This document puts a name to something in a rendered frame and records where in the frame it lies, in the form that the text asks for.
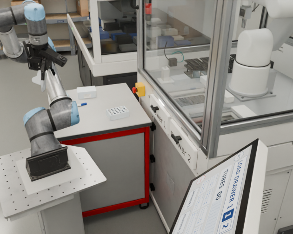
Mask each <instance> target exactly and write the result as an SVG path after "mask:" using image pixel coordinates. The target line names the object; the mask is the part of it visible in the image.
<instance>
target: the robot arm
mask: <svg viewBox="0 0 293 234"><path fill-rule="evenodd" d="M45 15H46V14H45V11H44V7H43V6H42V5H41V4H38V3H36V2H34V1H33V0H26V1H24V2H23V3H22V4H20V5H15V6H10V7H5V8H1V9H0V40H1V42H2V44H3V51H4V54H5V55H6V56H7V57H8V58H9V59H10V60H12V61H14V62H17V63H23V64H25V63H28V68H29V69H30V70H34V71H38V70H39V71H38V73H37V76H36V77H33V78H32V82H34V83H36V84H39V85H41V91H42V92H44V90H45V89H47V92H48V95H49V97H50V100H51V103H50V105H49V107H50V109H47V110H46V109H45V108H44V107H38V108H35V109H33V110H31V111H29V112H28V113H27V114H25V116H24V117H23V121H24V126H25V128H26V131H27V134H28V137H29V140H30V143H31V157H32V156H35V155H38V154H42V153H45V152H48V151H52V150H55V149H58V148H62V145H61V144H60V142H59V141H58V140H57V138H56V137H55V135H54V132H55V131H58V130H61V129H64V128H67V127H70V126H73V125H76V124H78V123H79V122H80V117H79V112H78V107H77V103H76V101H72V99H71V98H70V97H68V96H67V94H66V91H65V89H64V86H63V83H62V81H61V79H60V76H59V73H58V70H57V68H56V65H55V63H56V64H58V65H59V66H61V67H63V66H64V65H65V64H66V62H67V58H65V57H63V56H62V55H60V54H59V53H57V52H56V49H55V47H54V44H53V42H52V41H51V39H50V38H49V37H48V34H47V25H46V18H45ZM23 23H27V29H28V34H29V40H25V41H21V42H19V40H18V37H17V34H16V32H15V29H14V25H19V24H23ZM29 66H30V67H29Z"/></svg>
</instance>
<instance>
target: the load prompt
mask: <svg viewBox="0 0 293 234"><path fill-rule="evenodd" d="M247 156H248V155H247ZM247 156H245V157H243V158H241V159H240V160H238V161H237V162H235V163H234V167H233V171H232V175H231V179H230V183H229V186H228V190H227V194H226V198H225V202H224V206H223V210H222V213H221V217H220V222H219V226H218V229H217V233H216V234H223V233H225V232H227V231H230V230H232V229H233V223H234V218H235V214H236V209H237V205H238V200H239V195H240V189H241V185H242V180H243V175H244V171H245V166H246V160H247Z"/></svg>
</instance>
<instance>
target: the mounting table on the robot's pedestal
mask: <svg viewBox="0 0 293 234"><path fill-rule="evenodd" d="M65 146H68V145H63V144H62V147H65ZM70 148H71V150H72V151H73V153H74V154H75V156H76V157H77V159H78V160H79V162H80V163H81V165H82V167H83V168H84V170H85V171H86V173H87V175H84V176H81V177H79V178H76V179H73V180H70V181H67V182H64V183H61V184H59V185H56V186H53V187H50V188H47V189H44V190H41V191H38V192H36V193H33V194H30V195H27V191H26V189H25V186H24V183H23V181H22V178H21V176H20V173H19V170H18V167H17V164H16V161H18V160H22V159H25V158H28V157H31V148H28V149H24V150H20V151H17V152H14V153H10V154H7V155H3V156H0V203H1V207H2V211H3V215H4V218H5V219H7V221H8V218H10V221H11V222H12V221H14V220H17V219H20V218H22V217H25V216H28V215H31V214H33V213H36V212H39V211H41V210H44V209H46V208H49V207H52V206H54V205H57V204H60V203H62V202H65V201H68V200H70V199H73V198H74V194H76V193H79V192H81V191H84V190H87V189H90V188H93V187H95V186H98V185H101V184H103V183H106V182H107V179H106V178H105V176H104V175H103V174H102V172H101V171H100V169H99V168H98V166H97V165H96V164H95V162H94V161H93V159H92V158H91V157H90V155H89V154H88V152H87V151H86V150H85V148H81V147H75V146H70Z"/></svg>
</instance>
